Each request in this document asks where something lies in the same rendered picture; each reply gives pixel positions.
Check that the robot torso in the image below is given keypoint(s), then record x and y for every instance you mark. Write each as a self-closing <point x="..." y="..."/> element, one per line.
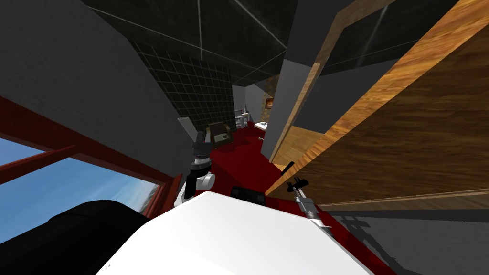
<point x="237" y="240"/>

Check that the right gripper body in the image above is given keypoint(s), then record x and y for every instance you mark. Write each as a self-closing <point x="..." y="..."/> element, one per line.
<point x="297" y="185"/>

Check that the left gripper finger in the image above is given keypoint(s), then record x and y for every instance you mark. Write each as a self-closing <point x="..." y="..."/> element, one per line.
<point x="200" y="137"/>
<point x="187" y="128"/>

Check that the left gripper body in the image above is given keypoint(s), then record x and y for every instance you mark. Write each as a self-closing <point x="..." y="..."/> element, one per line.
<point x="201" y="151"/>

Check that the white low table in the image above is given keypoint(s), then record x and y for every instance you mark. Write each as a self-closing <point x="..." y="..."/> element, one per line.
<point x="262" y="124"/>

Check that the orange picture on wall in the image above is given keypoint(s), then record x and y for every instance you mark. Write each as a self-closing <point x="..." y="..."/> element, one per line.
<point x="269" y="102"/>

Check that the white shelf unit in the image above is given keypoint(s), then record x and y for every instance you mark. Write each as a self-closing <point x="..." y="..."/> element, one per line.
<point x="242" y="116"/>

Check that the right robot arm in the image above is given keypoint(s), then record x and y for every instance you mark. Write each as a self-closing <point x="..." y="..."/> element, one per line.
<point x="311" y="210"/>

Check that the olive green armchair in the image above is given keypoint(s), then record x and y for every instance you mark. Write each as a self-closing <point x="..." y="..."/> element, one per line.
<point x="220" y="134"/>

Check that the brown wooden door leaf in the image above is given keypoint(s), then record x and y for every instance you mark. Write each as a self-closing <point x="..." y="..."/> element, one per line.
<point x="412" y="126"/>

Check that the red framed window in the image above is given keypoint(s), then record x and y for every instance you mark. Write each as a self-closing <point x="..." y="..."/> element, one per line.
<point x="57" y="191"/>

